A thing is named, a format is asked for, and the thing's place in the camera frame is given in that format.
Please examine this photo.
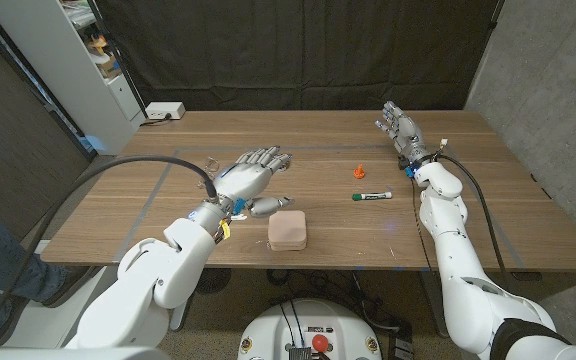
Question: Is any cardboard box on shelf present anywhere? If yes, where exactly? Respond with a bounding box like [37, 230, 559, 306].
[92, 53, 122, 79]

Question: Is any white table leg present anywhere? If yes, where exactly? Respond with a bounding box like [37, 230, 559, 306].
[170, 304, 192, 332]

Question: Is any peach square jewelry box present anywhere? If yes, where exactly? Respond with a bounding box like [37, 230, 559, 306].
[267, 209, 308, 252]

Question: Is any small clear glass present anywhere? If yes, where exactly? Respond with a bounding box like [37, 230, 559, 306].
[197, 156, 221, 190]

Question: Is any white robot chest shell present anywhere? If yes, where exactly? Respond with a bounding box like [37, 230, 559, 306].
[0, 345, 172, 360]

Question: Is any black power adapter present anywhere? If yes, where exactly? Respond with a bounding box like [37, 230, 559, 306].
[387, 322, 415, 360]

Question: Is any yellow toy on shelf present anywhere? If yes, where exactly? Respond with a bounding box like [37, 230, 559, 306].
[86, 34, 109, 55]

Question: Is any white shelf cabinet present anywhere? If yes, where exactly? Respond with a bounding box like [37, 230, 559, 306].
[0, 0, 147, 156]

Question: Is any white power strip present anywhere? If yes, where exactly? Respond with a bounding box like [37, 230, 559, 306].
[145, 101, 187, 121]

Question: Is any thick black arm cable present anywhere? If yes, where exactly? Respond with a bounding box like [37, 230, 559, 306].
[432, 152, 514, 291]
[0, 154, 219, 349]

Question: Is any black backdrop curtain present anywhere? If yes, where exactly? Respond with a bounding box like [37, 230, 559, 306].
[95, 0, 502, 112]

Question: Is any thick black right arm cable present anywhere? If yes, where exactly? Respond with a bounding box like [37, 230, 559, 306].
[432, 152, 514, 291]

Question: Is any white floor platform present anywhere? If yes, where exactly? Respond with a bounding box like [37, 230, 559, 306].
[5, 239, 119, 350]

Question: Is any green whiteboard marker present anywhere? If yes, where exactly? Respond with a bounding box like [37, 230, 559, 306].
[351, 191, 394, 202]

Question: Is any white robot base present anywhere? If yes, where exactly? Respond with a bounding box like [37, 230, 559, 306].
[237, 298, 383, 360]

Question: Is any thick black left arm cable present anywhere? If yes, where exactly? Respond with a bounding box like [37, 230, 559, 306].
[0, 154, 219, 349]

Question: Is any dark shoe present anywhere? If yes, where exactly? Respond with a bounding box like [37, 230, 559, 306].
[0, 294, 29, 349]
[41, 266, 92, 308]

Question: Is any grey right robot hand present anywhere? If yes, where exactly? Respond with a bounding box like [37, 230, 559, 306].
[375, 101, 432, 166]

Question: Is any black round grille object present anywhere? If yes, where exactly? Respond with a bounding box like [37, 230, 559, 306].
[212, 268, 233, 295]

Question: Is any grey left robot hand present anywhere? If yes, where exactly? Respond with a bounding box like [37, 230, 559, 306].
[211, 145, 295, 219]

